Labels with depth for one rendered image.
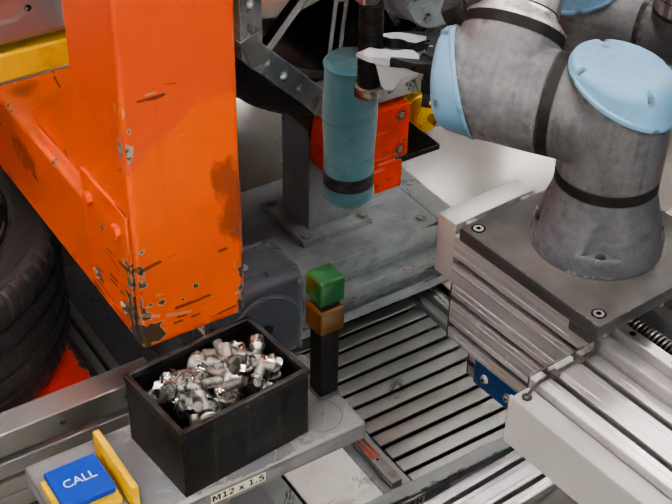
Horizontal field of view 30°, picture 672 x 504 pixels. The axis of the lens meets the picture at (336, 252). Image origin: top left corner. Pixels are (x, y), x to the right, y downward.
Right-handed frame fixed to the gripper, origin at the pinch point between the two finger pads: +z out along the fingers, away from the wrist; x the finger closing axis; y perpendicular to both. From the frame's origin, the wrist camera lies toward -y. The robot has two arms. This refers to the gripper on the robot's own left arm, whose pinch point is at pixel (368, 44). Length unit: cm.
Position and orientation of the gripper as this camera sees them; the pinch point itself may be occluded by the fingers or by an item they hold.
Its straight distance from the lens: 182.5
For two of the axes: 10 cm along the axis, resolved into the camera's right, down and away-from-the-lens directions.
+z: -9.7, -1.5, 1.7
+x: 2.2, -5.9, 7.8
